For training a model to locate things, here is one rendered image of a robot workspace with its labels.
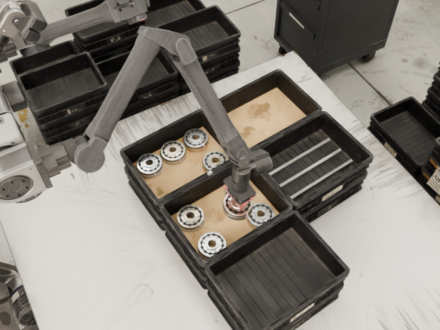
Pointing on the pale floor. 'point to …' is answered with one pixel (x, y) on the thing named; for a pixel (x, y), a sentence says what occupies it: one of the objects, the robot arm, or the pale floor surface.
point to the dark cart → (332, 30)
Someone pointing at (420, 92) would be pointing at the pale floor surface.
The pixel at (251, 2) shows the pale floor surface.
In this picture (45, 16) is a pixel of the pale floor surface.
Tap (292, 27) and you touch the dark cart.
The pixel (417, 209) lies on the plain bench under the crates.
